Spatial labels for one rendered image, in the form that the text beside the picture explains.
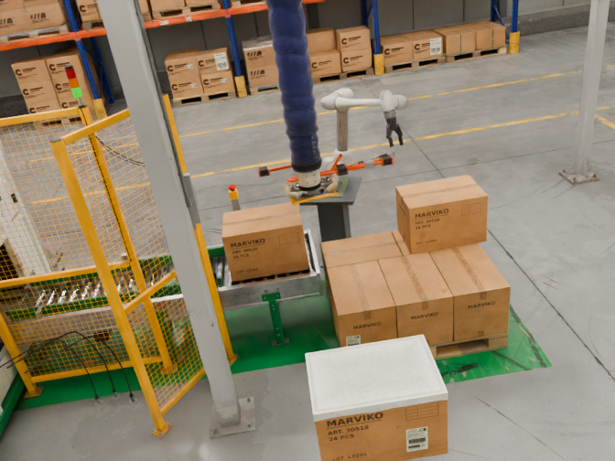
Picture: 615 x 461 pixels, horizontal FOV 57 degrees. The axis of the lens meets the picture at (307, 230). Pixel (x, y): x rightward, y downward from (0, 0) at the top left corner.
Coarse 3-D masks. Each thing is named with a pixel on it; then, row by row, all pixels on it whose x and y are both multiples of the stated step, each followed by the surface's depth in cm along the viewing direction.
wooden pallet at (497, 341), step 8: (328, 296) 484; (336, 328) 432; (488, 336) 404; (496, 336) 405; (504, 336) 406; (440, 344) 403; (448, 344) 404; (464, 344) 417; (472, 344) 416; (480, 344) 415; (488, 344) 408; (496, 344) 409; (504, 344) 410; (432, 352) 406; (440, 352) 413; (448, 352) 412; (456, 352) 411; (464, 352) 410; (472, 352) 410
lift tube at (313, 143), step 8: (280, 32) 357; (296, 112) 382; (288, 136) 397; (296, 136) 392; (304, 136) 391; (312, 136) 394; (296, 144) 394; (304, 144) 393; (312, 144) 395; (296, 152) 399; (304, 152) 397; (312, 152) 398; (296, 160) 402; (304, 160) 400; (312, 160) 401
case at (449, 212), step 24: (408, 192) 439; (432, 192) 434; (456, 192) 429; (480, 192) 424; (408, 216) 421; (432, 216) 422; (456, 216) 424; (480, 216) 426; (408, 240) 435; (432, 240) 432; (456, 240) 434; (480, 240) 437
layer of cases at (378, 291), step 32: (352, 256) 444; (384, 256) 438; (416, 256) 432; (448, 256) 427; (480, 256) 421; (352, 288) 407; (384, 288) 402; (416, 288) 397; (448, 288) 394; (480, 288) 388; (352, 320) 385; (384, 320) 388; (416, 320) 391; (448, 320) 394; (480, 320) 397
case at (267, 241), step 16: (256, 208) 448; (272, 208) 445; (288, 208) 441; (224, 224) 431; (240, 224) 428; (256, 224) 424; (272, 224) 421; (288, 224) 418; (224, 240) 415; (240, 240) 416; (256, 240) 418; (272, 240) 419; (288, 240) 420; (304, 240) 422; (240, 256) 423; (256, 256) 424; (272, 256) 426; (288, 256) 427; (304, 256) 429; (240, 272) 429; (256, 272) 431; (272, 272) 432; (288, 272) 434
